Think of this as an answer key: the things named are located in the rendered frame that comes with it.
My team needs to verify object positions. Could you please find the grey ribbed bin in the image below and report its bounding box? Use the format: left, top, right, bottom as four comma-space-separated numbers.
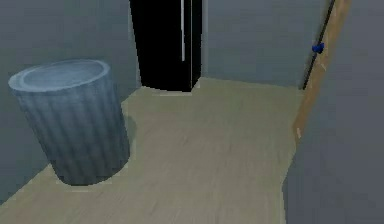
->
7, 58, 131, 187

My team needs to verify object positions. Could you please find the brown wooden room door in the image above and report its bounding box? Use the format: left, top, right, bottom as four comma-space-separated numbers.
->
292, 0, 353, 145

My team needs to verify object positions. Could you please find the grey fridge handle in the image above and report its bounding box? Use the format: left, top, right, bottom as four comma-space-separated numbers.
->
180, 0, 186, 62

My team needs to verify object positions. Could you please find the blue door handle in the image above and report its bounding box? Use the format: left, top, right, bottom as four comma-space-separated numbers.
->
311, 42, 325, 55

